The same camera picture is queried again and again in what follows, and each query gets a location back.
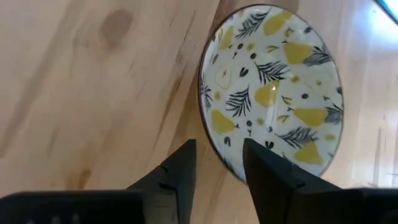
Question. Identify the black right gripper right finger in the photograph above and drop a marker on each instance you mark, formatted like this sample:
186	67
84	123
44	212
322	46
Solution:
295	202

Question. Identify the yellow bowl with pear print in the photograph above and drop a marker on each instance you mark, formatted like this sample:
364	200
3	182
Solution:
273	77

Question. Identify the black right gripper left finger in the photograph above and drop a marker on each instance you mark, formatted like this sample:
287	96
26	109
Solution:
140	205

